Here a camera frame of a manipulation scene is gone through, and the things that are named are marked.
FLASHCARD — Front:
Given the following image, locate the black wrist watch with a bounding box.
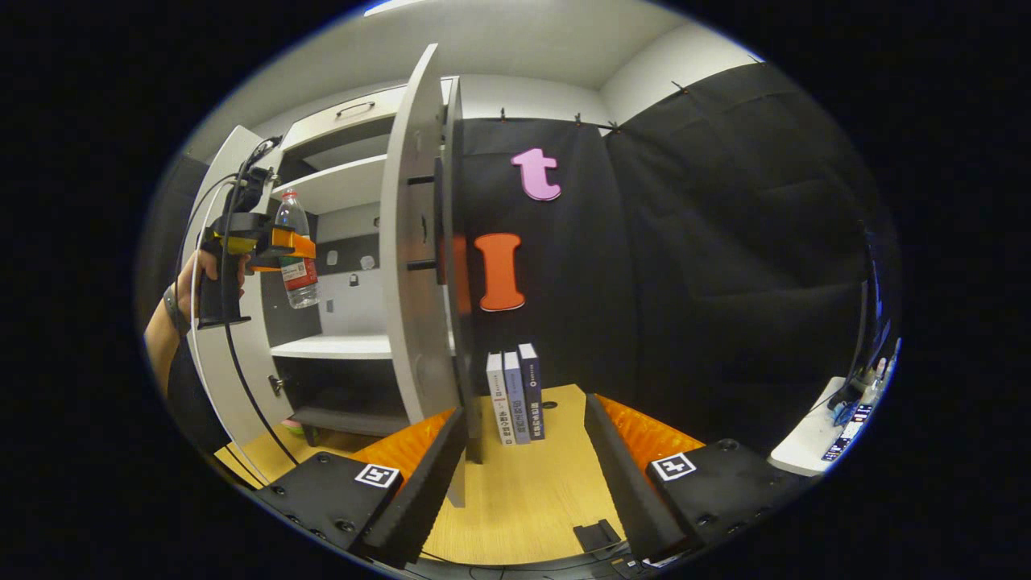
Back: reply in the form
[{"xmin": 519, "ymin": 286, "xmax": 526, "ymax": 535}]
[{"xmin": 163, "ymin": 284, "xmax": 193, "ymax": 338}]

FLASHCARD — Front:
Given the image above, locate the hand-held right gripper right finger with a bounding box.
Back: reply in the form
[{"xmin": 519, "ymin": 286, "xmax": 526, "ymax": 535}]
[{"xmin": 584, "ymin": 393, "xmax": 814, "ymax": 565}]

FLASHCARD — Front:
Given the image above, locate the black backdrop cloth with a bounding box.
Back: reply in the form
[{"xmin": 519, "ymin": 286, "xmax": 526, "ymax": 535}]
[{"xmin": 137, "ymin": 63, "xmax": 896, "ymax": 454}]

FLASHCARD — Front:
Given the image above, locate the dark blue book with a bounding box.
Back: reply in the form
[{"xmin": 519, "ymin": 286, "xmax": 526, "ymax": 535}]
[{"xmin": 518, "ymin": 343, "xmax": 547, "ymax": 441}]

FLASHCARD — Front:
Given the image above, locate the grey cable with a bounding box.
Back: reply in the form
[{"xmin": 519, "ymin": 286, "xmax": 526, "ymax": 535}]
[{"xmin": 172, "ymin": 171, "xmax": 271, "ymax": 486}]

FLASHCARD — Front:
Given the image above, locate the light blue book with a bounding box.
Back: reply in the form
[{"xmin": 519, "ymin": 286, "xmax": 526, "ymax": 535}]
[{"xmin": 503, "ymin": 350, "xmax": 533, "ymax": 445}]

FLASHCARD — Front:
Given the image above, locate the white book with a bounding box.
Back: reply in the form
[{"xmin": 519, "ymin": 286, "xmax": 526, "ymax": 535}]
[{"xmin": 486, "ymin": 352, "xmax": 517, "ymax": 446}]

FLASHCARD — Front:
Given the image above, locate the clear plastic water bottle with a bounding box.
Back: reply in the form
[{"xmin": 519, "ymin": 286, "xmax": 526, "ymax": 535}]
[{"xmin": 275, "ymin": 188, "xmax": 321, "ymax": 309}]

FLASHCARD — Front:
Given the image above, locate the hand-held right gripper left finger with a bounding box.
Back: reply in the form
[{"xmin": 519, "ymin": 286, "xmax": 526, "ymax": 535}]
[{"xmin": 256, "ymin": 407, "xmax": 470, "ymax": 569}]

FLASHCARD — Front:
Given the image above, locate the black cable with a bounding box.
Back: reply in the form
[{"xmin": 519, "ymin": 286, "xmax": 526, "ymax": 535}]
[{"xmin": 216, "ymin": 137, "xmax": 300, "ymax": 468}]

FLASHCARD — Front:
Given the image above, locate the white cabinet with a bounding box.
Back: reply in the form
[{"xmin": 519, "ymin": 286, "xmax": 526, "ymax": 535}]
[{"xmin": 181, "ymin": 44, "xmax": 486, "ymax": 510}]

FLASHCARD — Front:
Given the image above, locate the small black stand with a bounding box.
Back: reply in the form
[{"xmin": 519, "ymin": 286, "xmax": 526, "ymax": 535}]
[{"xmin": 573, "ymin": 520, "xmax": 623, "ymax": 557}]

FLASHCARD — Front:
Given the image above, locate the white side table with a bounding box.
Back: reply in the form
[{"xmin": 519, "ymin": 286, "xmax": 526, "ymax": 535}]
[{"xmin": 768, "ymin": 374, "xmax": 871, "ymax": 478}]

